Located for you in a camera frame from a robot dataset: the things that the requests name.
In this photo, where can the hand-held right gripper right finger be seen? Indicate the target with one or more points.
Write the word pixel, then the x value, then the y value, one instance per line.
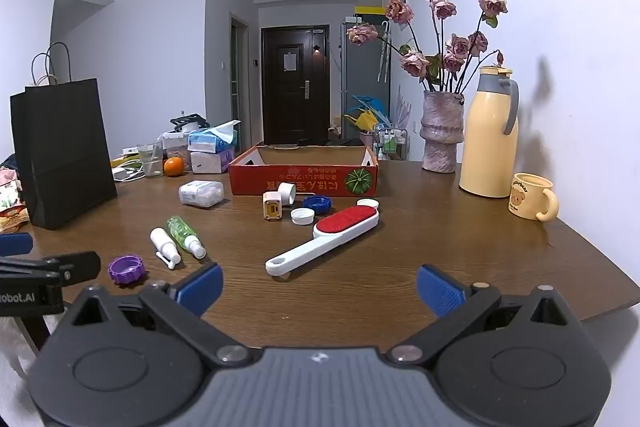
pixel 440 292

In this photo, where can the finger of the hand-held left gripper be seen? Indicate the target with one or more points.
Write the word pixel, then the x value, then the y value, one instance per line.
pixel 75 265
pixel 15 244

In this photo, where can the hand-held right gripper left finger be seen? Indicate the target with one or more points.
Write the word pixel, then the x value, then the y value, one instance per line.
pixel 205 284

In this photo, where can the purple bottle cap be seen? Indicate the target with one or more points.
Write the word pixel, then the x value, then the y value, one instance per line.
pixel 116 275

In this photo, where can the green spray bottle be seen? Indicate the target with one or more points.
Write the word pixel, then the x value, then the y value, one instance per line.
pixel 180 231

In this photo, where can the white spray bottle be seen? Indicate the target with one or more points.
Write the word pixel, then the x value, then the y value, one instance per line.
pixel 161 241

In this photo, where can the clear cotton swab box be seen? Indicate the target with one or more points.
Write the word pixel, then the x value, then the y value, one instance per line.
pixel 200 194

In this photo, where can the small beige plastic gadget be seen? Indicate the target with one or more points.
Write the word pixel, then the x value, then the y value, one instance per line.
pixel 272 211

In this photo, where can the white bottle cap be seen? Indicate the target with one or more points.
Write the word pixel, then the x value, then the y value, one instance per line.
pixel 367 203
pixel 302 217

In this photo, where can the white red lint brush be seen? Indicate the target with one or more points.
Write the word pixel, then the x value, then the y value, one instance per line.
pixel 345 222

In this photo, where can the white tape roll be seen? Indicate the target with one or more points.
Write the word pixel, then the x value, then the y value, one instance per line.
pixel 280 190

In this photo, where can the blue bottle cap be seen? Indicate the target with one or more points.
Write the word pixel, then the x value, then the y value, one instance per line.
pixel 320 206

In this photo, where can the red cardboard box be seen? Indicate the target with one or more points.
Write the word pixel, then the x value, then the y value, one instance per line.
pixel 300 179

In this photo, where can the colourful snack packets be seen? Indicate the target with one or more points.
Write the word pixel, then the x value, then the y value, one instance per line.
pixel 12 207

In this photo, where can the black paper bag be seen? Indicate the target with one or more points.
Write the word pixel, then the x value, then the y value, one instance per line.
pixel 65 152

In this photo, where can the orange fruit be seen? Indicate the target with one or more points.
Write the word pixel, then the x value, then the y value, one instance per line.
pixel 174 167

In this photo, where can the purple white tissue pack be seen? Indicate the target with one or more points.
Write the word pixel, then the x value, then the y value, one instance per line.
pixel 207 163

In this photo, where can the yellow bear mug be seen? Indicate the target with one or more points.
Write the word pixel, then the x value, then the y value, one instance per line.
pixel 525 202

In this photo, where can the clear glass cup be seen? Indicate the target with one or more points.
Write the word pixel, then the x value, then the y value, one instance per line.
pixel 150 164

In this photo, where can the clear food container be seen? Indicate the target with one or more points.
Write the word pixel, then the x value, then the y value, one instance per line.
pixel 175 152

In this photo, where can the blue tissue pack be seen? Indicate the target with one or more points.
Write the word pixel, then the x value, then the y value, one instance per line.
pixel 205 141

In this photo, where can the yellow thermos jug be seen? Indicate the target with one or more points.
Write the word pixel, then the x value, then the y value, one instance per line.
pixel 485 147

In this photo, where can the metal trolley with bottles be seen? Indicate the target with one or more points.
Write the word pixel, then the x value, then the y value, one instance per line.
pixel 392 139

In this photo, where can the pink ceramic vase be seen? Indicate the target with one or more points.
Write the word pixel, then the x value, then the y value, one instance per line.
pixel 440 132

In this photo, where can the black plastic tool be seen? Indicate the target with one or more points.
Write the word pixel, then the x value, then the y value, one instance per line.
pixel 187 123

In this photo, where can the pink bucket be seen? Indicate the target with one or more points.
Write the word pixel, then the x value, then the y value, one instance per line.
pixel 366 138

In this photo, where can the dark entrance door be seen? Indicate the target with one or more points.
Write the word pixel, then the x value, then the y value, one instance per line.
pixel 295 107

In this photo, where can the glass interior door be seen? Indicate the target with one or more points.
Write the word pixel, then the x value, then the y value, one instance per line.
pixel 235 82

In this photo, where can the grey refrigerator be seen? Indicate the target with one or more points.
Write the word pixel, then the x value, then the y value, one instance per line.
pixel 365 72

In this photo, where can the paper note on door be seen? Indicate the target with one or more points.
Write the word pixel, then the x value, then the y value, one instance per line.
pixel 289 61

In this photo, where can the white folded umbrella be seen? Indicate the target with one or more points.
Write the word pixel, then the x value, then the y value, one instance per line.
pixel 383 57

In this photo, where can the bunch of dried roses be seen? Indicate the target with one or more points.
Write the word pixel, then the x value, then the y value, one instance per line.
pixel 444 8

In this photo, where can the yellow box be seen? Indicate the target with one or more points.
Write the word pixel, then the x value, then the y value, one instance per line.
pixel 370 11

